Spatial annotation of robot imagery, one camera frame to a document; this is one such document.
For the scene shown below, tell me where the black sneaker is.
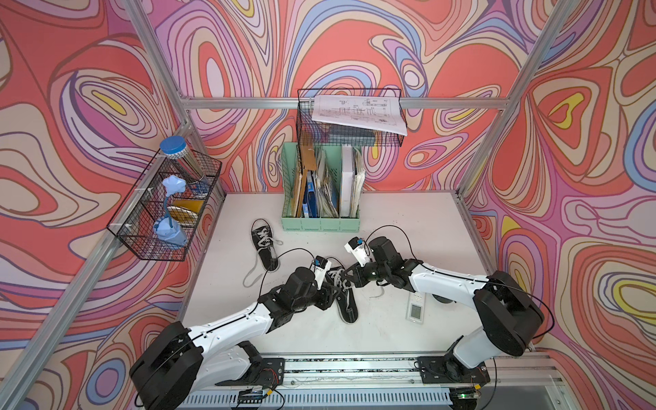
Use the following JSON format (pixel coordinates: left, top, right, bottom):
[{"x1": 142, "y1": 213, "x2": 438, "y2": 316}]
[
  {"x1": 250, "y1": 218, "x2": 282, "y2": 272},
  {"x1": 326, "y1": 268, "x2": 359, "y2": 324}
]

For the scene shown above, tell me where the black wire basket left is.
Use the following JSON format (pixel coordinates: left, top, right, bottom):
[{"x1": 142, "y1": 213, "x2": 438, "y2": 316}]
[{"x1": 107, "y1": 151, "x2": 222, "y2": 261}]

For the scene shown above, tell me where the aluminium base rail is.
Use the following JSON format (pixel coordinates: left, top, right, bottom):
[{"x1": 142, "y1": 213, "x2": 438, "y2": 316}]
[{"x1": 132, "y1": 350, "x2": 570, "y2": 410}]

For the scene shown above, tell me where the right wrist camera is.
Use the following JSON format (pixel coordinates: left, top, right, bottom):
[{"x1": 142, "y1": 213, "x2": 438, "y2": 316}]
[{"x1": 344, "y1": 237, "x2": 372, "y2": 268}]

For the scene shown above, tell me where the white book in organizer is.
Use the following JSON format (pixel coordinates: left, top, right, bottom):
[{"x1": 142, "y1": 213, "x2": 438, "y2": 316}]
[{"x1": 340, "y1": 145, "x2": 355, "y2": 218}]

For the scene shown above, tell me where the white remote control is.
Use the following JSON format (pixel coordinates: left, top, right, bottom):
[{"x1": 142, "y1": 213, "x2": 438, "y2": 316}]
[{"x1": 406, "y1": 292, "x2": 425, "y2": 324}]

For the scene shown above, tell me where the blue lidded jar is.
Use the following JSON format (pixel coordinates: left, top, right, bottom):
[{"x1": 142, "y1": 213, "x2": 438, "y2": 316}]
[{"x1": 160, "y1": 135, "x2": 206, "y2": 183}]

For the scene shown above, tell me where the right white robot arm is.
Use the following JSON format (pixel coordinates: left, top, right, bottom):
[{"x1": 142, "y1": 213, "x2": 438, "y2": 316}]
[{"x1": 344, "y1": 237, "x2": 545, "y2": 379}]

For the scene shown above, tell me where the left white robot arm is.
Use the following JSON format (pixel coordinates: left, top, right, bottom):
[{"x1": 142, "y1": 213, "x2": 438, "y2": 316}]
[{"x1": 129, "y1": 262, "x2": 335, "y2": 409}]

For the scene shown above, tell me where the black wire basket back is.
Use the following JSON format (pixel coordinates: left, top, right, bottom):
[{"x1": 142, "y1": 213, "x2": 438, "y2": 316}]
[{"x1": 297, "y1": 85, "x2": 408, "y2": 148}]

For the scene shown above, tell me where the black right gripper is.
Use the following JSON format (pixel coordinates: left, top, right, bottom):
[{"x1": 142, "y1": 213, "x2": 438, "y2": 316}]
[{"x1": 341, "y1": 260, "x2": 390, "y2": 288}]

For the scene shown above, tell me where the white printed paper sheet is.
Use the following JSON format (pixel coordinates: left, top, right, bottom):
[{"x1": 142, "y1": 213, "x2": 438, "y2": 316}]
[{"x1": 312, "y1": 95, "x2": 408, "y2": 136}]

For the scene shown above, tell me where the black tape roll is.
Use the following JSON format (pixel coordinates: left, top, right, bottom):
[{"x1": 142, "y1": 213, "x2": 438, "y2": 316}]
[{"x1": 432, "y1": 295, "x2": 454, "y2": 304}]

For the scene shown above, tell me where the black wire basket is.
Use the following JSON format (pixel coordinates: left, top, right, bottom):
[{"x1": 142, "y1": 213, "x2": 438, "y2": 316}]
[
  {"x1": 107, "y1": 151, "x2": 222, "y2": 261},
  {"x1": 297, "y1": 85, "x2": 408, "y2": 148}
]

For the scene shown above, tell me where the yellow tin in basket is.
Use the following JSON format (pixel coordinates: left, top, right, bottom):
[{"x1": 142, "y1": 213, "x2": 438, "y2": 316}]
[{"x1": 167, "y1": 199, "x2": 203, "y2": 227}]

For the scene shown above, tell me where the green perforated file organizer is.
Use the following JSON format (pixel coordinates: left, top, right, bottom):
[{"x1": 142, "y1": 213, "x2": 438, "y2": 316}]
[{"x1": 278, "y1": 143, "x2": 360, "y2": 232}]

